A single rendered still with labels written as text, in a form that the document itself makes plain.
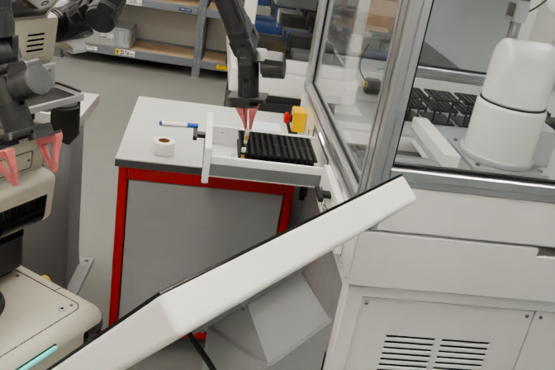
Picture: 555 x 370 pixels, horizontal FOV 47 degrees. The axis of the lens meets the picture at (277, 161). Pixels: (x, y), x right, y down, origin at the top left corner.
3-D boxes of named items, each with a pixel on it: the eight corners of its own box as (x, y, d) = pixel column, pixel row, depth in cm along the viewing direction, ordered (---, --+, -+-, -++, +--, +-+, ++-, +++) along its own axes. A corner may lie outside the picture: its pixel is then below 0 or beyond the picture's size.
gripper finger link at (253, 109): (235, 124, 183) (235, 92, 179) (260, 125, 182) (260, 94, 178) (230, 132, 176) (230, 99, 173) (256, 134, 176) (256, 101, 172)
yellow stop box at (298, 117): (289, 131, 219) (292, 111, 217) (287, 124, 226) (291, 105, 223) (304, 133, 220) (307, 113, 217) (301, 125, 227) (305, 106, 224)
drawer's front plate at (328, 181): (333, 255, 152) (342, 214, 148) (316, 199, 178) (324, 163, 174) (340, 256, 152) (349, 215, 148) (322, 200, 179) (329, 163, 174)
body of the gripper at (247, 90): (232, 97, 179) (232, 70, 177) (268, 99, 178) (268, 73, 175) (227, 103, 174) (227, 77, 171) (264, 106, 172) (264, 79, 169)
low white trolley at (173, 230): (102, 355, 226) (115, 157, 197) (125, 260, 283) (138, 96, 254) (266, 366, 234) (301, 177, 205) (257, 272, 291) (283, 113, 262)
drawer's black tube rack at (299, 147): (236, 173, 182) (239, 152, 180) (235, 149, 198) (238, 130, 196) (313, 181, 185) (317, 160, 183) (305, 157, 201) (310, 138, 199)
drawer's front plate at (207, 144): (201, 183, 176) (205, 146, 172) (203, 144, 203) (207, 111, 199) (207, 184, 177) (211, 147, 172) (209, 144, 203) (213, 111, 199)
